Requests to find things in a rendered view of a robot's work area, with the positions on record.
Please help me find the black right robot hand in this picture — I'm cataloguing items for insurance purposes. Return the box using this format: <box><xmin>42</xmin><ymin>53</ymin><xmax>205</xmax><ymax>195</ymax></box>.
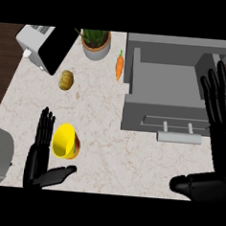
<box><xmin>168</xmin><ymin>56</ymin><xmax>226</xmax><ymax>205</ymax></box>

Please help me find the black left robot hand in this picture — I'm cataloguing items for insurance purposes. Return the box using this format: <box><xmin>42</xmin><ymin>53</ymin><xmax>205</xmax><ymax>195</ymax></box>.
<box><xmin>22</xmin><ymin>104</ymin><xmax>82</xmax><ymax>192</ymax></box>

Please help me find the yellow cup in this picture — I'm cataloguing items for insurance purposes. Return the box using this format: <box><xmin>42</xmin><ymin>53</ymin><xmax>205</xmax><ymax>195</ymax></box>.
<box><xmin>50</xmin><ymin>121</ymin><xmax>83</xmax><ymax>161</ymax></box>

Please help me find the grey open drawer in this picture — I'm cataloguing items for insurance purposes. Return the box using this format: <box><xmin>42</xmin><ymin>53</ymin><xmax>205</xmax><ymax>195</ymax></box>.
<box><xmin>120</xmin><ymin>46</ymin><xmax>226</xmax><ymax>139</ymax></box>

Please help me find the yellow-brown squash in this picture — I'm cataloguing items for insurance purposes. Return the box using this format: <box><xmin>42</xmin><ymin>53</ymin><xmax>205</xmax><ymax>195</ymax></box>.
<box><xmin>57</xmin><ymin>68</ymin><xmax>76</xmax><ymax>92</ymax></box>

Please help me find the grey cabinet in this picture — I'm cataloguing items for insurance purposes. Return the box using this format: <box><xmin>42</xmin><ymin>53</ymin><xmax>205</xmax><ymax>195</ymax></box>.
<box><xmin>123</xmin><ymin>32</ymin><xmax>226</xmax><ymax>93</ymax></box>

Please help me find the white microwave with black door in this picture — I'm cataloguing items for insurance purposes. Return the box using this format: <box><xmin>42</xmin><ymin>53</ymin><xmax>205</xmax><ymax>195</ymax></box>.
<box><xmin>12</xmin><ymin>23</ymin><xmax>83</xmax><ymax>79</ymax></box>

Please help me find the orange carrot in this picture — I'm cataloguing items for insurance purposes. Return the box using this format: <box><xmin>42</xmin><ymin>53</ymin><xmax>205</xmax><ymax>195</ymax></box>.
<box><xmin>114</xmin><ymin>49</ymin><xmax>125</xmax><ymax>82</ymax></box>

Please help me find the potted green plant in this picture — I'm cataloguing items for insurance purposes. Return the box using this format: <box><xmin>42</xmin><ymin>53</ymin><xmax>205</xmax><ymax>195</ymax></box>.
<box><xmin>71</xmin><ymin>28</ymin><xmax>113</xmax><ymax>62</ymax></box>

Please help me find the pale drawer handle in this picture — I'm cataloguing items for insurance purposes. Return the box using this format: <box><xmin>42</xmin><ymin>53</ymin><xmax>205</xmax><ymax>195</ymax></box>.
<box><xmin>156</xmin><ymin>120</ymin><xmax>204</xmax><ymax>146</ymax></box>

